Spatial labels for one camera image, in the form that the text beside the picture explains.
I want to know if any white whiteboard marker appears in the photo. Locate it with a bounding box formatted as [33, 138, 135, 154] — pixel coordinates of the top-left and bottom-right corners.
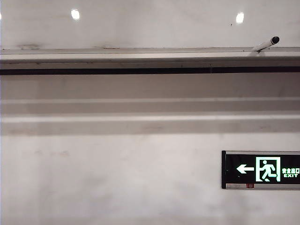
[249, 36, 281, 57]

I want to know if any grey aluminium whiteboard tray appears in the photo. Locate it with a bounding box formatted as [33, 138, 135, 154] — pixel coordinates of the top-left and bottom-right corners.
[0, 47, 300, 76]

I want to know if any black green exit sign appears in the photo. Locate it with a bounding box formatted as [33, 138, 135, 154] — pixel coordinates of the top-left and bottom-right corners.
[221, 150, 300, 190]

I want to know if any white whiteboard with aluminium frame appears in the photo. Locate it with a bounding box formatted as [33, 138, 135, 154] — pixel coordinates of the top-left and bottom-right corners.
[0, 0, 300, 51]

